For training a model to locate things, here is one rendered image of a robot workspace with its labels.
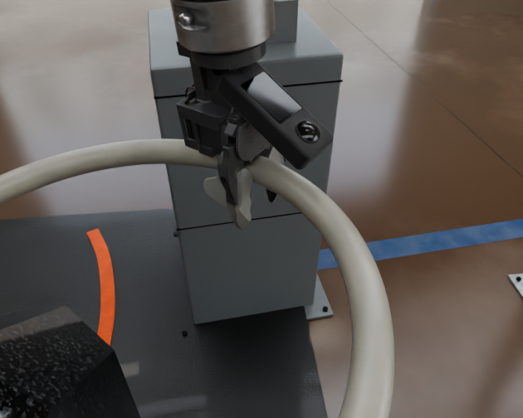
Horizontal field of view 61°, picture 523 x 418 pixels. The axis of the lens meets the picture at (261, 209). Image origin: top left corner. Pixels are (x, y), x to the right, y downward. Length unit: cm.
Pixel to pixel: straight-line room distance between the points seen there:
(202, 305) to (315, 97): 72
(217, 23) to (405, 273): 139
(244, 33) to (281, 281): 105
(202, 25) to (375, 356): 29
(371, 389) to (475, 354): 124
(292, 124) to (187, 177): 66
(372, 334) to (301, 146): 17
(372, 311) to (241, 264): 95
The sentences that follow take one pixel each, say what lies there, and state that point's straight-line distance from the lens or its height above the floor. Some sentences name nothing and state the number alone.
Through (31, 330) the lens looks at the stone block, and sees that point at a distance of 70.
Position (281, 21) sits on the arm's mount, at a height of 89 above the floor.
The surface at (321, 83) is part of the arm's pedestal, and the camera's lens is 99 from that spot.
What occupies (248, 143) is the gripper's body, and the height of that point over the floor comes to 96.
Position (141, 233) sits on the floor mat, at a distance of 178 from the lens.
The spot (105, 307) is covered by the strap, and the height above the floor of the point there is 2.
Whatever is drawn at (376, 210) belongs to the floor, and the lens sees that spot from 190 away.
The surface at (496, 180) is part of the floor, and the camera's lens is 227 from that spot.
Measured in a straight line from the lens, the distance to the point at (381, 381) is 32.
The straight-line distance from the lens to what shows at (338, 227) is 40.
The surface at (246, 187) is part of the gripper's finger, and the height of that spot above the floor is 90.
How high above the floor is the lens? 120
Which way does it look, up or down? 40 degrees down
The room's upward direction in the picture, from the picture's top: straight up
